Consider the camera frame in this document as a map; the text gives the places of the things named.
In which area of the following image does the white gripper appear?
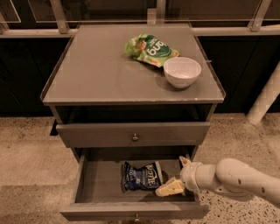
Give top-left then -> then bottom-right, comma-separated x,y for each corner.
156,156 -> 200,197

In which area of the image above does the blue chip bag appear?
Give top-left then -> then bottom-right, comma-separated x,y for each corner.
123,161 -> 163,191

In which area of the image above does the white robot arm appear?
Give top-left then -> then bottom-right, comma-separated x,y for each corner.
156,156 -> 280,207

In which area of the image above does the brass top drawer knob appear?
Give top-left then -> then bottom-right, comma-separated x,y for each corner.
131,133 -> 139,142

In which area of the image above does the brass drawer knob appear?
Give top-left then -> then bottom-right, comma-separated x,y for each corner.
131,133 -> 139,142
134,214 -> 140,223

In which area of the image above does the brass middle drawer knob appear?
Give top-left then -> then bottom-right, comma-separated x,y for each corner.
134,214 -> 140,223

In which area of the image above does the open grey middle drawer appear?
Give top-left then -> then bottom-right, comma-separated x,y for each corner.
60,146 -> 209,221

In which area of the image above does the closed grey top drawer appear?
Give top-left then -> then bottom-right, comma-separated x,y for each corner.
57,122 -> 210,148

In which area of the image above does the grey drawer cabinet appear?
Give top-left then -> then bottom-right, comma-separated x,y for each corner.
40,24 -> 227,165

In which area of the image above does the green chip bag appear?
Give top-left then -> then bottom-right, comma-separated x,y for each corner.
124,33 -> 179,67

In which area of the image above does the white bowl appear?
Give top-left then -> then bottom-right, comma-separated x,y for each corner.
164,57 -> 202,88

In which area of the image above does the metal railing frame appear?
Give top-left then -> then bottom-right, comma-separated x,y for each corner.
0,0 -> 280,38

